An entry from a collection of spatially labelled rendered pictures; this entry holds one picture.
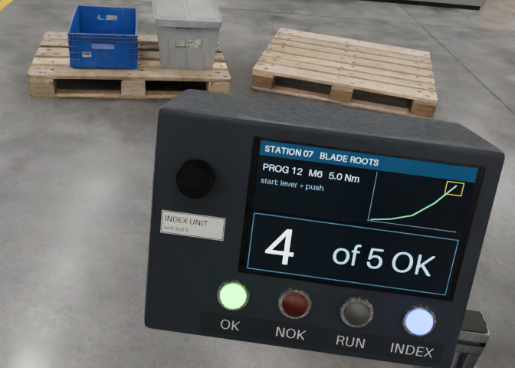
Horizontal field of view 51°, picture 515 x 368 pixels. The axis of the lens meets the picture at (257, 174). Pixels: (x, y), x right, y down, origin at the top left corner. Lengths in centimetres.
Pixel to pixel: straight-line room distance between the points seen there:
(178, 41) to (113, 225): 147
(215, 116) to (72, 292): 172
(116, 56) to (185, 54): 42
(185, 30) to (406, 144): 306
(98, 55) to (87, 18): 59
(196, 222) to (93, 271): 174
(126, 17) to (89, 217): 192
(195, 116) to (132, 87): 302
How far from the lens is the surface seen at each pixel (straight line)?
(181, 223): 43
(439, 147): 42
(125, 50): 346
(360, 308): 45
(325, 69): 379
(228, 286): 44
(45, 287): 212
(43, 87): 347
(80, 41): 346
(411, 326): 46
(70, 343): 192
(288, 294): 44
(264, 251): 43
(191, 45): 346
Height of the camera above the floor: 143
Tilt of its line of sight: 32 degrees down
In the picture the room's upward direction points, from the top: 7 degrees clockwise
